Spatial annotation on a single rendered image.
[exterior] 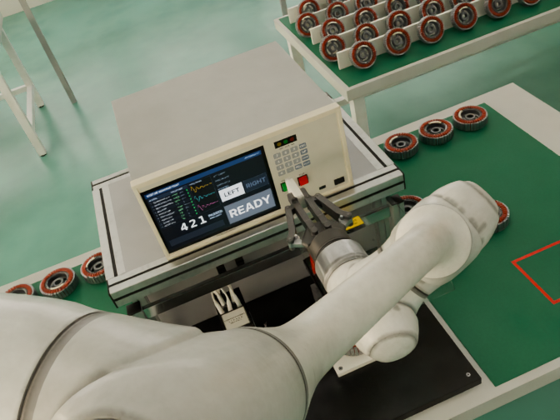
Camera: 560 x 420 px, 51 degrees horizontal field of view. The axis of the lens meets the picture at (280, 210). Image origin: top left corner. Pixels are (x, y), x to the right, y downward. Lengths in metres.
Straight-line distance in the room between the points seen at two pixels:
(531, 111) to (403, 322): 1.40
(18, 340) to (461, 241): 0.58
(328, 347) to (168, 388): 0.27
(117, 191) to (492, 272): 0.97
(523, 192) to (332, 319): 1.27
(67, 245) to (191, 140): 2.26
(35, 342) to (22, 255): 3.11
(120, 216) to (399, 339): 0.81
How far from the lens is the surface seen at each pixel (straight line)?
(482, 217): 0.85
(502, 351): 1.44
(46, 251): 3.44
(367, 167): 1.34
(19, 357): 0.41
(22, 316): 0.43
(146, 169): 1.17
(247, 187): 1.20
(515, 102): 2.19
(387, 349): 0.86
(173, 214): 1.19
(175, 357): 0.36
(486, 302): 1.52
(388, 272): 0.66
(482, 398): 1.38
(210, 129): 1.22
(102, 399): 0.34
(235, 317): 1.36
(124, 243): 1.36
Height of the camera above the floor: 1.93
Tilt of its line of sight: 40 degrees down
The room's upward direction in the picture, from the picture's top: 16 degrees counter-clockwise
